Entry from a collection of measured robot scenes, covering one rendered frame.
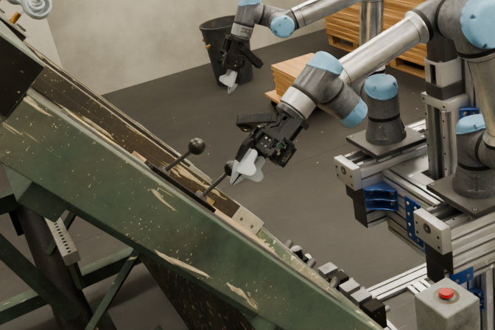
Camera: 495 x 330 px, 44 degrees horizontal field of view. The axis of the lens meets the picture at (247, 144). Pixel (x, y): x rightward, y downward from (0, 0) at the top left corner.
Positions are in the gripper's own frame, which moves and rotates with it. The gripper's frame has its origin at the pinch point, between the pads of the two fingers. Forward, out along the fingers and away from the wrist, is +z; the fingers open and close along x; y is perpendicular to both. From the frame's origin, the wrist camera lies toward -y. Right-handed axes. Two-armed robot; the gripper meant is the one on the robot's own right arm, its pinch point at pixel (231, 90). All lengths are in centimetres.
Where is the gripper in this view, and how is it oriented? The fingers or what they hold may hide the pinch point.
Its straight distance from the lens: 225.4
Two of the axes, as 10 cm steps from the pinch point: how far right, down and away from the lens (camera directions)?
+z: -2.6, 9.4, 2.4
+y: -8.9, -1.4, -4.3
